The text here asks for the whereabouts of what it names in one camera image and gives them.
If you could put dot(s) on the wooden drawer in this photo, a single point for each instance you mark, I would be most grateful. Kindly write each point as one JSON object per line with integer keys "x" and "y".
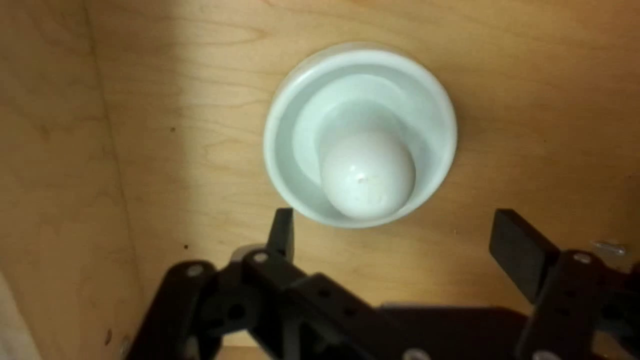
{"x": 166, "y": 101}

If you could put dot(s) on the white round dome object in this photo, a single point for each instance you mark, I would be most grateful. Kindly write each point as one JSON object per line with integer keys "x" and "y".
{"x": 366, "y": 170}

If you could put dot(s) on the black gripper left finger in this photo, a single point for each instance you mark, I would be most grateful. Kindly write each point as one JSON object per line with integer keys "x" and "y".
{"x": 267, "y": 293}

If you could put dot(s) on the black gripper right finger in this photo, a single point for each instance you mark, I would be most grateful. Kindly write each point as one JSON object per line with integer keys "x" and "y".
{"x": 566, "y": 286}

